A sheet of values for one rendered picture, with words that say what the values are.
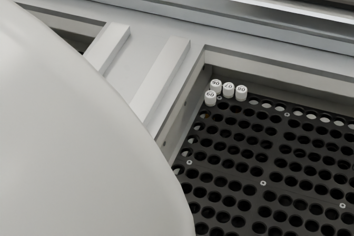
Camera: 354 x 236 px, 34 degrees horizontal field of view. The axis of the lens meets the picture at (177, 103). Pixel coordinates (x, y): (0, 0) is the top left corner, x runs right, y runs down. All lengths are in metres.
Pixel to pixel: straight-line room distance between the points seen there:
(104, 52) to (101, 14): 0.08
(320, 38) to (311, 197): 0.16
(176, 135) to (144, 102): 0.12
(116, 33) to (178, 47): 0.07
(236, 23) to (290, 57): 0.07
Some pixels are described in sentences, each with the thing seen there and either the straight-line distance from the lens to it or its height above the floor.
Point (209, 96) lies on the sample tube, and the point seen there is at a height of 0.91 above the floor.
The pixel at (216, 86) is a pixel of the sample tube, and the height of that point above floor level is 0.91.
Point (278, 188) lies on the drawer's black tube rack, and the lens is 0.56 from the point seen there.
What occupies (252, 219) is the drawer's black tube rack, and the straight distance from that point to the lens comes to 0.54.
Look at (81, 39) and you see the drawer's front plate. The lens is 0.81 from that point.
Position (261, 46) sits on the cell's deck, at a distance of 0.62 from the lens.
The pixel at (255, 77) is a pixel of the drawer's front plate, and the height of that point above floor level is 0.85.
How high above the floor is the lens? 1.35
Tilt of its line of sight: 46 degrees down
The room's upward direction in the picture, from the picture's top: 3 degrees counter-clockwise
